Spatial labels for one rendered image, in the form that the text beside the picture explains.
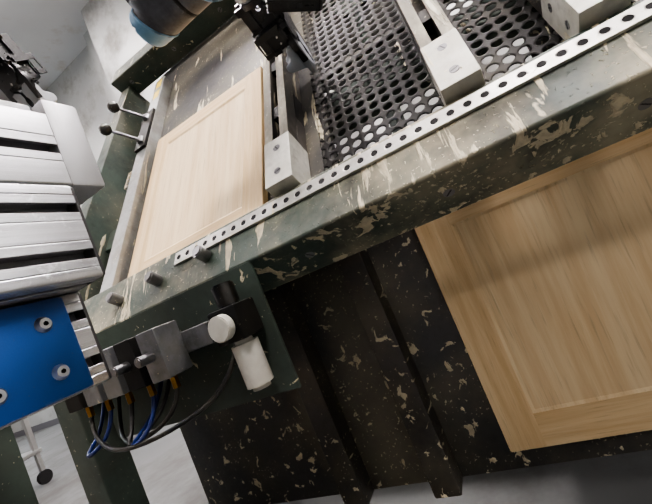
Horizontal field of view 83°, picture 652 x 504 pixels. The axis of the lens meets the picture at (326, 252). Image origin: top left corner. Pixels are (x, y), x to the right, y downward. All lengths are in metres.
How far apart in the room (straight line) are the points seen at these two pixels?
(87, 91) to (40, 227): 7.18
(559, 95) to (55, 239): 0.58
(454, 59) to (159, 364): 0.69
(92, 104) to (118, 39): 1.42
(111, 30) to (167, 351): 6.06
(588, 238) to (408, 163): 0.39
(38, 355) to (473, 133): 0.55
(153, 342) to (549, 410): 0.75
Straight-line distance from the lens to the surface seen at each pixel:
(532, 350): 0.86
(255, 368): 0.65
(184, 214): 0.99
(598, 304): 0.85
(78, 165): 0.44
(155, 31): 0.84
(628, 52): 0.63
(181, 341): 0.73
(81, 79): 7.69
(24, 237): 0.38
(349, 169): 0.63
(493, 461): 0.98
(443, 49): 0.70
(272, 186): 0.70
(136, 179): 1.28
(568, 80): 0.61
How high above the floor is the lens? 0.74
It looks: 3 degrees up
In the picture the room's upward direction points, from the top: 23 degrees counter-clockwise
